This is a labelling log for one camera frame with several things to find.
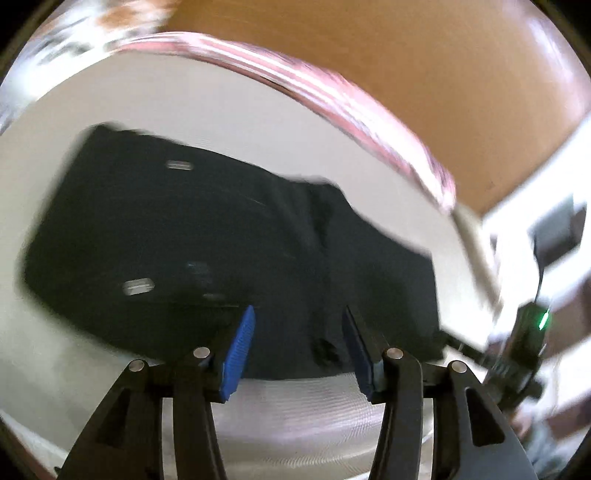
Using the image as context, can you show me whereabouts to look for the black pants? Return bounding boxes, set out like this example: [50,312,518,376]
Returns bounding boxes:
[18,122,444,381]

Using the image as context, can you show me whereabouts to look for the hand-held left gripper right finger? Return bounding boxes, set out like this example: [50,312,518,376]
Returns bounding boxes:
[342,305,539,480]

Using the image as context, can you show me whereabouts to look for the pink striped pillow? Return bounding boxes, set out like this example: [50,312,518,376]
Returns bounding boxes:
[115,32,458,213]

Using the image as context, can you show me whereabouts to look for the floral pillow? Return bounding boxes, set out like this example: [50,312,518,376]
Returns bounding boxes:
[28,0,181,61]

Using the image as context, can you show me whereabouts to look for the black cable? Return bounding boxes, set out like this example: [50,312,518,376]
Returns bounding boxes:
[533,235,548,308]

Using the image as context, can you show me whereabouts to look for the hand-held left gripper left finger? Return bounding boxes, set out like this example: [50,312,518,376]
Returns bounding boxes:
[58,305,256,480]

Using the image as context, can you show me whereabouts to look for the wooden headboard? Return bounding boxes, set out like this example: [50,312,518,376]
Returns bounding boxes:
[161,0,591,217]

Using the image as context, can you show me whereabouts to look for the dark rectangular wall panel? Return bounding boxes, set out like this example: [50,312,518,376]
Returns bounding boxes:
[531,196,583,266]

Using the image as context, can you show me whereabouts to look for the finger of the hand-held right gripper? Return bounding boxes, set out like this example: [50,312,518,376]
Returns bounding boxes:
[434,330,492,367]

